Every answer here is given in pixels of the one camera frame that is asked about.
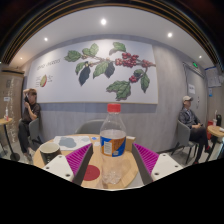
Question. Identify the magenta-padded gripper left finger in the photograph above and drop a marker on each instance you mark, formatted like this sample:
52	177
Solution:
58	166

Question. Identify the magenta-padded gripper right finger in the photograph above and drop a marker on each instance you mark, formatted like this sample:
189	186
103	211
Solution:
165	165

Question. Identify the clear red-capped drink bottle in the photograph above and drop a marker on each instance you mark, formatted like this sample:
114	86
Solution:
113	143

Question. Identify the black mug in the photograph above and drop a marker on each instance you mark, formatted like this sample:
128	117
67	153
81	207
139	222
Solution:
50	154

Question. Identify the white printed paper sheet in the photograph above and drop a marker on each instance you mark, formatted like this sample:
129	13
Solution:
68	142

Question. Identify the flat round red coaster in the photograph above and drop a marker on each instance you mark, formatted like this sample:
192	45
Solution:
90	173

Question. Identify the grey chair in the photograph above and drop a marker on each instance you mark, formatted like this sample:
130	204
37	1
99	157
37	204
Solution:
89	127
183	135
34	130

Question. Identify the person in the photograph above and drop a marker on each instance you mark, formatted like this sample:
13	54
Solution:
29	115
189	118

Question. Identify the small bottle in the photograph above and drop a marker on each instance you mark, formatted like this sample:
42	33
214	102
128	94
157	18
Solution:
6	114

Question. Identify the green exit sign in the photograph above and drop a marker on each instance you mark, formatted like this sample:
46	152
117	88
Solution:
195	64

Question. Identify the ceiling spotlights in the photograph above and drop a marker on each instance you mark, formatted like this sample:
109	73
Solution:
103	21

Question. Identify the white wall notice sheet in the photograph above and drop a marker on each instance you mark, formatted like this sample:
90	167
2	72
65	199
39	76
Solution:
191	89

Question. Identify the coffee plant wall mural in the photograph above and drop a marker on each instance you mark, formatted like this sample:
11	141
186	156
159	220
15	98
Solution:
66	83

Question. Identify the wooden wall panel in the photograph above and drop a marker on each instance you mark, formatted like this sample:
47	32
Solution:
11	93

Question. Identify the wall notice board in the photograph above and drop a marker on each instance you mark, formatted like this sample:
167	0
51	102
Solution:
213	76

